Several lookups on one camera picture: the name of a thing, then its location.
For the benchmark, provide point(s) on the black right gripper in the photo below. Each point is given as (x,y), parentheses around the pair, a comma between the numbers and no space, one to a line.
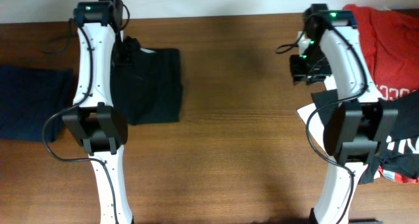
(302,70)

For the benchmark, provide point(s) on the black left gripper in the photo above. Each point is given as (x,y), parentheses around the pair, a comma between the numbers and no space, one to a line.
(129,49)

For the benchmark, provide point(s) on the black shorts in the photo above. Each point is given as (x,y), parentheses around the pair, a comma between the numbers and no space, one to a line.
(150,91)

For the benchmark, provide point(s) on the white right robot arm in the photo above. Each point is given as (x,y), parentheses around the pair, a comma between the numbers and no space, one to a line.
(329,45)

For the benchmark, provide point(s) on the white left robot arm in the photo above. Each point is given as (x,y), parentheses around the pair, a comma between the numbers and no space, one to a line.
(94,122)

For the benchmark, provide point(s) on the white garment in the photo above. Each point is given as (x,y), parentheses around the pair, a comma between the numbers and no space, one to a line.
(316,127)

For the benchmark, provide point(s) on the red shirt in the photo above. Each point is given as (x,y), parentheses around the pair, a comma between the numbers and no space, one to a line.
(389,43)

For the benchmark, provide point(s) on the folded navy blue garment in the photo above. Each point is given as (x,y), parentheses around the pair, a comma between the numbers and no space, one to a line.
(29,97)

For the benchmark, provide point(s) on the black printed garment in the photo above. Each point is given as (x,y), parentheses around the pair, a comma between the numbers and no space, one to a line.
(399,162)

